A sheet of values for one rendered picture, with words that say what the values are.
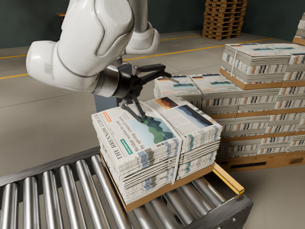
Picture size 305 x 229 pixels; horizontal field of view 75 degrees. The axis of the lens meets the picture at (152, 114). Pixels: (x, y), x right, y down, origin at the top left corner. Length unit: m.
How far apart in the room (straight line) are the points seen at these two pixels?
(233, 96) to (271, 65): 0.31
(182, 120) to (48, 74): 0.44
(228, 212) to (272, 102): 1.14
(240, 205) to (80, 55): 0.67
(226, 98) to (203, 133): 0.88
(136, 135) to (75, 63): 0.31
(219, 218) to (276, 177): 1.48
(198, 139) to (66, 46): 0.46
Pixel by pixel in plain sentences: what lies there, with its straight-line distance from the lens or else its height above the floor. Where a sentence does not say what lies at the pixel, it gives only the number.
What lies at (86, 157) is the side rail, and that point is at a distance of 0.94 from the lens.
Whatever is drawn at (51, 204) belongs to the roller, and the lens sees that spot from 0.82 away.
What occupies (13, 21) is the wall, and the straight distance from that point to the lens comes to 7.60.
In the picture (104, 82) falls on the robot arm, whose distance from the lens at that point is 0.53.
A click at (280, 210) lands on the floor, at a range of 1.95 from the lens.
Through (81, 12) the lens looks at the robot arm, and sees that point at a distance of 0.37.
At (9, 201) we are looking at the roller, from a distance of 0.90.
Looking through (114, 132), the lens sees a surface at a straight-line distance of 0.65.
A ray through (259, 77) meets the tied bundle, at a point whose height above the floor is 0.92.
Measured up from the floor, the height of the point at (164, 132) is 1.03.
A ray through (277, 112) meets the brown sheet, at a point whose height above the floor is 0.63.
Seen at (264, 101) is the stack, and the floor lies 0.73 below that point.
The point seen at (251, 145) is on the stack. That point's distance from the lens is 1.90.
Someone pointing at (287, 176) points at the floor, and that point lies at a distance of 2.24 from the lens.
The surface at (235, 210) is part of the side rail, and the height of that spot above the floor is 0.80.
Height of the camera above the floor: 1.41
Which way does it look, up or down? 31 degrees down
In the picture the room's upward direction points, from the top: straight up
